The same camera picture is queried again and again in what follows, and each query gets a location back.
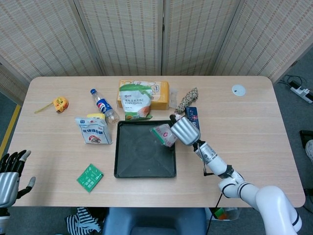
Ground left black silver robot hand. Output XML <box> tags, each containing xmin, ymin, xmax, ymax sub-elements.
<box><xmin>0</xmin><ymin>149</ymin><xmax>37</xmax><ymax>209</ymax></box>

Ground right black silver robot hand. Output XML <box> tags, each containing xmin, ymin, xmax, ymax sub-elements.
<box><xmin>169</xmin><ymin>114</ymin><xmax>202</xmax><ymax>147</ymax></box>

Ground pink white seasoning bag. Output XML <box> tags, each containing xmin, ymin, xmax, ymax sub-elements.
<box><xmin>149</xmin><ymin>123</ymin><xmax>178</xmax><ymax>148</ymax></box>

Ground black square plastic tray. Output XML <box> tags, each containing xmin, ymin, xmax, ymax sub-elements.
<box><xmin>113</xmin><ymin>119</ymin><xmax>177</xmax><ymax>179</ymax></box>

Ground green white corn starch bag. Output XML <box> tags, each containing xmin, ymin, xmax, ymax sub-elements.
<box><xmin>118</xmin><ymin>82</ymin><xmax>154</xmax><ymax>121</ymax></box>

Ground white blue sugar bag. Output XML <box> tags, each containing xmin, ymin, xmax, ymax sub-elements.
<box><xmin>74</xmin><ymin>117</ymin><xmax>113</xmax><ymax>145</ymax></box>

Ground dark blue oblong box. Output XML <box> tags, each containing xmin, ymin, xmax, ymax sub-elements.
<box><xmin>184</xmin><ymin>106</ymin><xmax>201</xmax><ymax>132</ymax></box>

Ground clear plastic wrapper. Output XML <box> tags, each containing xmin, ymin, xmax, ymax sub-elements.
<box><xmin>169</xmin><ymin>87</ymin><xmax>181</xmax><ymax>109</ymax></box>

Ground orange yellow wrapped package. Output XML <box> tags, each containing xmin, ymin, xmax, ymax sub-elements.
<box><xmin>116</xmin><ymin>79</ymin><xmax>170</xmax><ymax>111</ymax></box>

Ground white round table grommet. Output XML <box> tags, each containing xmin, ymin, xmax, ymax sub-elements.
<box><xmin>231</xmin><ymin>84</ymin><xmax>247</xmax><ymax>97</ymax></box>

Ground green flat sachet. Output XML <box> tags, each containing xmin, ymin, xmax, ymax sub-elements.
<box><xmin>76</xmin><ymin>163</ymin><xmax>105</xmax><ymax>193</ymax></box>

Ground black white striped cloth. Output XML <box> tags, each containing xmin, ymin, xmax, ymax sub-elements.
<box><xmin>64</xmin><ymin>206</ymin><xmax>102</xmax><ymax>235</ymax></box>

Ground empty Pepsi plastic bottle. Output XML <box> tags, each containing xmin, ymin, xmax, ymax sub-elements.
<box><xmin>89</xmin><ymin>88</ymin><xmax>121</xmax><ymax>125</ymax></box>

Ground clear container with colourful cube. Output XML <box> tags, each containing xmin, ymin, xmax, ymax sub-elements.
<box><xmin>210</xmin><ymin>207</ymin><xmax>239</xmax><ymax>221</ymax></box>

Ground small yellow box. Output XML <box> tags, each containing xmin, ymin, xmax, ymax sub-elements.
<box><xmin>86</xmin><ymin>113</ymin><xmax>106</xmax><ymax>121</ymax></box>

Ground yellow tape measure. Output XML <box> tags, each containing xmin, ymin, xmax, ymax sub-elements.
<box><xmin>34</xmin><ymin>96</ymin><xmax>70</xmax><ymax>115</ymax></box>

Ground blue padded chair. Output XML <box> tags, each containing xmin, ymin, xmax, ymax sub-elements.
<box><xmin>101</xmin><ymin>207</ymin><xmax>208</xmax><ymax>235</ymax></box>

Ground woven folding screen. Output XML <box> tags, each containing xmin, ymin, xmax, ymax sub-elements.
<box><xmin>0</xmin><ymin>0</ymin><xmax>313</xmax><ymax>96</ymax></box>

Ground black floor object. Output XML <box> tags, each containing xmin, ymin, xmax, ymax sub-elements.
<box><xmin>299</xmin><ymin>130</ymin><xmax>313</xmax><ymax>148</ymax></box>

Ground white power strip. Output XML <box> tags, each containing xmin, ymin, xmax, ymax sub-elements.
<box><xmin>290</xmin><ymin>81</ymin><xmax>313</xmax><ymax>104</ymax></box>

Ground white shoe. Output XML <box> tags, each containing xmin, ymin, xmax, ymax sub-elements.
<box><xmin>305</xmin><ymin>139</ymin><xmax>313</xmax><ymax>165</ymax></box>

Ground braided rope bundle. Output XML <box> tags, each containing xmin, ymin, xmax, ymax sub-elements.
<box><xmin>174</xmin><ymin>87</ymin><xmax>200</xmax><ymax>115</ymax></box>

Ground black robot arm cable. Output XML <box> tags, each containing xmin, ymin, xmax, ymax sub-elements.
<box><xmin>206</xmin><ymin>192</ymin><xmax>224</xmax><ymax>235</ymax></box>

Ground black floor cable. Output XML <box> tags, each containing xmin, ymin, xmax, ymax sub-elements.
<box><xmin>278</xmin><ymin>74</ymin><xmax>305</xmax><ymax>87</ymax></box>

